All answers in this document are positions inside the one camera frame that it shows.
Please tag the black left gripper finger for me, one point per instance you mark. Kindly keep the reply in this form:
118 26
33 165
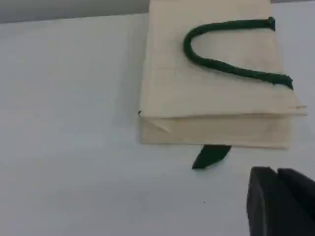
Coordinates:
261 209
302 196

